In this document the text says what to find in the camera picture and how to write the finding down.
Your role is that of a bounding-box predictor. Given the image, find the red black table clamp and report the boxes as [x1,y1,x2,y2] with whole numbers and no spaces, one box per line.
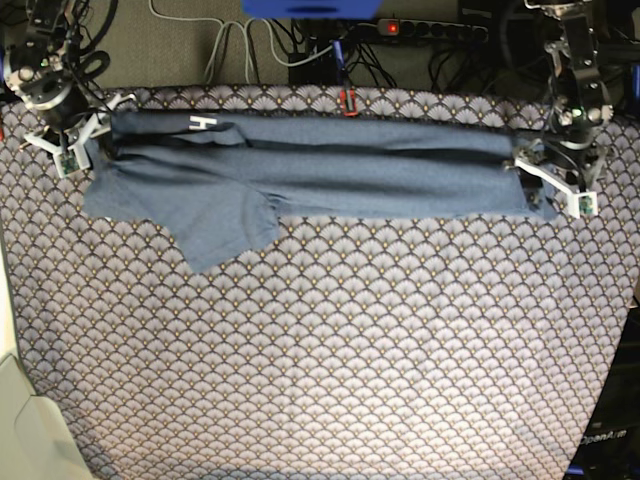
[339,87,358,117]

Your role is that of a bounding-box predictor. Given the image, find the white cables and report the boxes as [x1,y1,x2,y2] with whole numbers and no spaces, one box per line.
[148,0,336,85]

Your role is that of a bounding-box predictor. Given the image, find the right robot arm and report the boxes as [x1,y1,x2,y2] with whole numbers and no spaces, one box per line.
[1,1,119,142]

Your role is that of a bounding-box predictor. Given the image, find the blue T-shirt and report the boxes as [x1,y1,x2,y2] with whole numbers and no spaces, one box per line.
[83,110,556,273]

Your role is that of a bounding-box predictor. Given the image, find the grey white plastic bin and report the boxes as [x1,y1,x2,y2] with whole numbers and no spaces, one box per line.
[1,354,93,479]

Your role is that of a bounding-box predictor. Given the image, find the white power strip red switch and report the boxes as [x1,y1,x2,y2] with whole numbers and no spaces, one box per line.
[376,18,489,44]

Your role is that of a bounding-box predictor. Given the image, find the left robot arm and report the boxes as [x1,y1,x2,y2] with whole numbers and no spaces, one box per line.
[498,1,613,195]

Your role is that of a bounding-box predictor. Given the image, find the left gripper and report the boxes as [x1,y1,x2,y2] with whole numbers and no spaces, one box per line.
[519,130,609,193]

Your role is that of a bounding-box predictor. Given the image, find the fan patterned tablecloth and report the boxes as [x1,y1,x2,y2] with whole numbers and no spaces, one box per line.
[1,103,639,479]

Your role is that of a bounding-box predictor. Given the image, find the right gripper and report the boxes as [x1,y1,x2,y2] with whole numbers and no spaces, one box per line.
[4,64,110,133]

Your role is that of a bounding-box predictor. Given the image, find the black OpenArm base box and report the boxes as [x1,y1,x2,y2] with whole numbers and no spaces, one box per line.
[564,307,639,479]

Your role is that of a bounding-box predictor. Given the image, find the black power adapter box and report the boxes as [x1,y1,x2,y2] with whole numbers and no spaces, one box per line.
[288,50,345,86]

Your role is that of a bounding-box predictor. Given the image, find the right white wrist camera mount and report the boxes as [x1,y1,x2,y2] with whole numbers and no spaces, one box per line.
[24,110,111,179]

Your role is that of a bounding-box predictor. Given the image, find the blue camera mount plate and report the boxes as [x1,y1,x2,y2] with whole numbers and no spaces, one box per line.
[242,0,382,19]

